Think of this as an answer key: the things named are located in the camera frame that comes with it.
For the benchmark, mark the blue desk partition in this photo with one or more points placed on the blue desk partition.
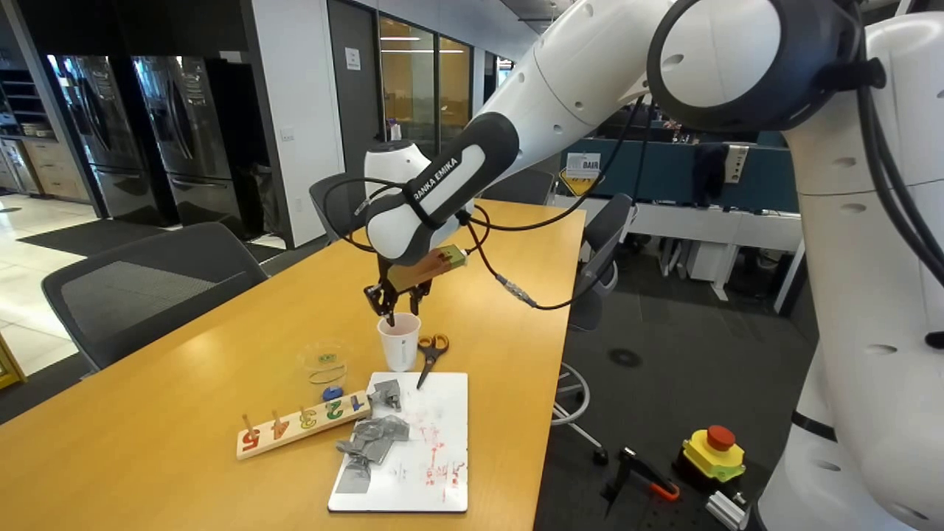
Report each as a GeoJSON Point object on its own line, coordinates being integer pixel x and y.
{"type": "Point", "coordinates": [679, 171]}

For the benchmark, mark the wooden number puzzle board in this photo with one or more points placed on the wooden number puzzle board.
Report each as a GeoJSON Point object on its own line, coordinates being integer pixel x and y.
{"type": "Point", "coordinates": [297, 428]}

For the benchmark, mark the white slanted stand pole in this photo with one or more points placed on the white slanted stand pole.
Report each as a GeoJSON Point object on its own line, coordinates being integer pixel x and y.
{"type": "Point", "coordinates": [787, 280]}

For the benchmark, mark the white office desk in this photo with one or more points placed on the white office desk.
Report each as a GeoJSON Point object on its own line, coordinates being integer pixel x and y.
{"type": "Point", "coordinates": [708, 224]}

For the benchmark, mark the tan wrist camera box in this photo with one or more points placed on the tan wrist camera box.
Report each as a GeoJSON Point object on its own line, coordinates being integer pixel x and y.
{"type": "Point", "coordinates": [433, 262]}

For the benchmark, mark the yellow red emergency stop button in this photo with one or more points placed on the yellow red emergency stop button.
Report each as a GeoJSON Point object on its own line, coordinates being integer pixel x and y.
{"type": "Point", "coordinates": [716, 456]}

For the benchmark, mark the grey crumpled cloth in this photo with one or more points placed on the grey crumpled cloth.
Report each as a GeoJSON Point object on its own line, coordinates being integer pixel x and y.
{"type": "Point", "coordinates": [372, 438]}

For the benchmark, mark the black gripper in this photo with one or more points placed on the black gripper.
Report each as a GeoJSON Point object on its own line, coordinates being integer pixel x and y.
{"type": "Point", "coordinates": [406, 285]}

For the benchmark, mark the round floor outlet cover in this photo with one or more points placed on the round floor outlet cover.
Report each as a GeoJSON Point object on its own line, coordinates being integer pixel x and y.
{"type": "Point", "coordinates": [624, 358]}

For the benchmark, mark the clear plastic cup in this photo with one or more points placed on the clear plastic cup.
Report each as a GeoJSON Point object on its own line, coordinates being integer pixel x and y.
{"type": "Point", "coordinates": [325, 372]}

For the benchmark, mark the chair base with footring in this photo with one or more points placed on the chair base with footring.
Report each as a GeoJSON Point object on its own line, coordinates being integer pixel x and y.
{"type": "Point", "coordinates": [577, 392]}

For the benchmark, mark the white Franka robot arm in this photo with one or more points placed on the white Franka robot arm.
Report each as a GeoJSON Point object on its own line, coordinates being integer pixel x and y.
{"type": "Point", "coordinates": [689, 77]}

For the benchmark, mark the white paper cup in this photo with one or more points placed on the white paper cup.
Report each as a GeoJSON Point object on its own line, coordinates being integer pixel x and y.
{"type": "Point", "coordinates": [399, 347]}

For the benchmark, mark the white paper door sign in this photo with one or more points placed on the white paper door sign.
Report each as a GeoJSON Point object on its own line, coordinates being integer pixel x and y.
{"type": "Point", "coordinates": [353, 59]}

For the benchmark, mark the small silver metal block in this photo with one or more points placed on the small silver metal block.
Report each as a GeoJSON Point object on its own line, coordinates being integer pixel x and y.
{"type": "Point", "coordinates": [730, 510]}

